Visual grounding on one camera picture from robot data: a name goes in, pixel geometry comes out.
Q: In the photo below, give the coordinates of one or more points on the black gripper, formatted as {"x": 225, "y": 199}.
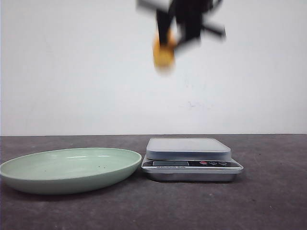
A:
{"x": 188, "y": 15}

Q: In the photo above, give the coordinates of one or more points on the light green plate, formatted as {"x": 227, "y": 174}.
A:
{"x": 69, "y": 171}

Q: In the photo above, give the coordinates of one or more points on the yellow corn cob piece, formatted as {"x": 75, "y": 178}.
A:
{"x": 164, "y": 55}

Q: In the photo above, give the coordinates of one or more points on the silver digital kitchen scale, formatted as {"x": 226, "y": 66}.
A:
{"x": 189, "y": 160}

